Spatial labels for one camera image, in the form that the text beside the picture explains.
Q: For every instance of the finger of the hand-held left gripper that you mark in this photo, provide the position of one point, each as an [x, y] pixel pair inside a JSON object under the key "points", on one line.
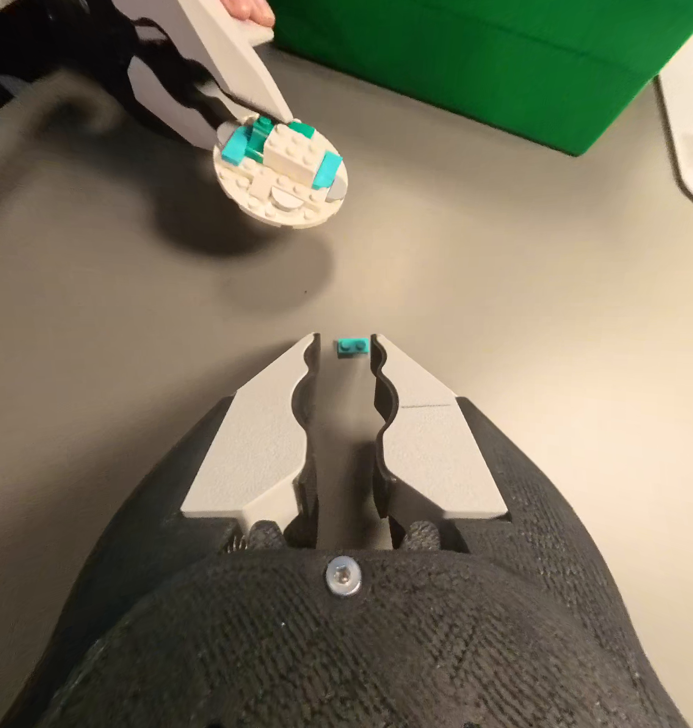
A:
{"points": [[221, 45], [159, 96]]}

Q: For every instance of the person's left hand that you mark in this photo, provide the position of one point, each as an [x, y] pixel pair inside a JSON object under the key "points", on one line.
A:
{"points": [[250, 10]]}

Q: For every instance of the wooden book stand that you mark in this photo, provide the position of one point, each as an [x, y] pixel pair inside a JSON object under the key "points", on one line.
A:
{"points": [[687, 114]]}

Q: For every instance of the green plastic bin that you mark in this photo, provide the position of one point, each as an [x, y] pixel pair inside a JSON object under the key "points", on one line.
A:
{"points": [[494, 68]]}

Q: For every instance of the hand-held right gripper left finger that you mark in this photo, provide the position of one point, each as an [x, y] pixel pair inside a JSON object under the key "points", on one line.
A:
{"points": [[250, 455]]}

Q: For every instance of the round white lego assembly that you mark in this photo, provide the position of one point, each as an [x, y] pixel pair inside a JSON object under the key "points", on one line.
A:
{"points": [[284, 182]]}

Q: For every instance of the small teal lego plate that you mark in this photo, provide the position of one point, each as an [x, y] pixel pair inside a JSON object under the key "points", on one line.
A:
{"points": [[352, 347]]}

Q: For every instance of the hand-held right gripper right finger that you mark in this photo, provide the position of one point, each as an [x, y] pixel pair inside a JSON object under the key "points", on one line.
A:
{"points": [[437, 460]]}

